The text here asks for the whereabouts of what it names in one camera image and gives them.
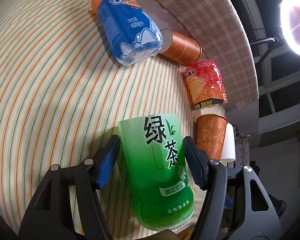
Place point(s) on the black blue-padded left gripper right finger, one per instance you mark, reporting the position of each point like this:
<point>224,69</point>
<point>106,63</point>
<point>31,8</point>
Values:
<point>236,204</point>

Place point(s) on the blue orange bottle cup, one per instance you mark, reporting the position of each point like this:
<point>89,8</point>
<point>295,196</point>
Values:
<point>132,35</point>

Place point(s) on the white paper cup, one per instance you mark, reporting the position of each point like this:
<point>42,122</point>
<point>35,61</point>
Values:
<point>229,150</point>

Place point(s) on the striped yellow mattress cloth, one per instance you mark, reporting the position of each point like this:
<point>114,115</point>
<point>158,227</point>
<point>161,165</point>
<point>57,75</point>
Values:
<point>62,94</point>

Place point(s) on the red orange label cup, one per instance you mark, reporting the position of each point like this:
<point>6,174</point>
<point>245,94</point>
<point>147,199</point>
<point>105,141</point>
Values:
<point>205,84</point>

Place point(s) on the orange floral paper cup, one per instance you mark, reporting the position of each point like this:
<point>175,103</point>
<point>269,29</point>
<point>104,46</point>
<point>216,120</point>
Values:
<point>210,134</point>

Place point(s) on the beige plaid cloth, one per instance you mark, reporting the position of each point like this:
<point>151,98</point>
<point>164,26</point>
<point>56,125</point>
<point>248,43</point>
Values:
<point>215,24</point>

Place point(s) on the black ring light tripod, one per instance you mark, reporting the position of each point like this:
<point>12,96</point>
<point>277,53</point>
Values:
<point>275,40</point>

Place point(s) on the green tea bottle cup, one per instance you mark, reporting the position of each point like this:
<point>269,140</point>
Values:
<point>158,181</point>

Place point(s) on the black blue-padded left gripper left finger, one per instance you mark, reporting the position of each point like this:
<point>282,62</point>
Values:
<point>48,215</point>

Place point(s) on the brown padded handle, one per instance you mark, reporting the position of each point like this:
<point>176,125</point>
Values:
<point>163,235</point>

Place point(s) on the white ring light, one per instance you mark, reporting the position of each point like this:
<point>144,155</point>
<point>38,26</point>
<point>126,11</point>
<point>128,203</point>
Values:
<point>290,23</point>

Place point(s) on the orange paper cup lying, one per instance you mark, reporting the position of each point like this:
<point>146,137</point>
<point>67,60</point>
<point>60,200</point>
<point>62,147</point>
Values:
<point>180,48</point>

